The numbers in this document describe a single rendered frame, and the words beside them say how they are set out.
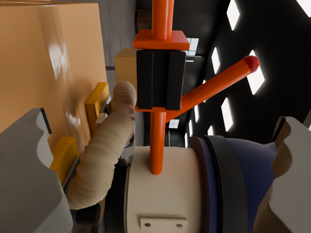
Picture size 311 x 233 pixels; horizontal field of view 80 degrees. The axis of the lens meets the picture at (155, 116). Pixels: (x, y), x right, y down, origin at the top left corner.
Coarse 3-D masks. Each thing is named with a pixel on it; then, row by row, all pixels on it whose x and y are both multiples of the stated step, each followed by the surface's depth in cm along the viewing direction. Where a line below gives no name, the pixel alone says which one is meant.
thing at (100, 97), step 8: (96, 88) 38; (104, 88) 39; (96, 96) 35; (104, 96) 38; (88, 104) 33; (96, 104) 33; (104, 104) 37; (88, 112) 34; (96, 112) 34; (104, 112) 37
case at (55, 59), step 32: (0, 0) 26; (32, 0) 33; (0, 32) 15; (32, 32) 18; (64, 32) 25; (96, 32) 38; (0, 64) 15; (32, 64) 19; (64, 64) 25; (96, 64) 38; (0, 96) 15; (32, 96) 19; (64, 96) 25; (0, 128) 15; (64, 128) 26
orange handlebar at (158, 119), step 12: (156, 0) 18; (168, 0) 18; (156, 12) 19; (168, 12) 19; (156, 24) 19; (168, 24) 19; (156, 36) 20; (168, 36) 20; (156, 120) 25; (156, 132) 26; (156, 144) 28; (156, 156) 29; (156, 168) 30
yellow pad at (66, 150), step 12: (60, 144) 24; (72, 144) 24; (60, 156) 22; (72, 156) 24; (60, 168) 21; (72, 168) 24; (60, 180) 21; (96, 204) 26; (72, 216) 24; (84, 216) 25; (96, 216) 26; (72, 228) 24; (84, 228) 28
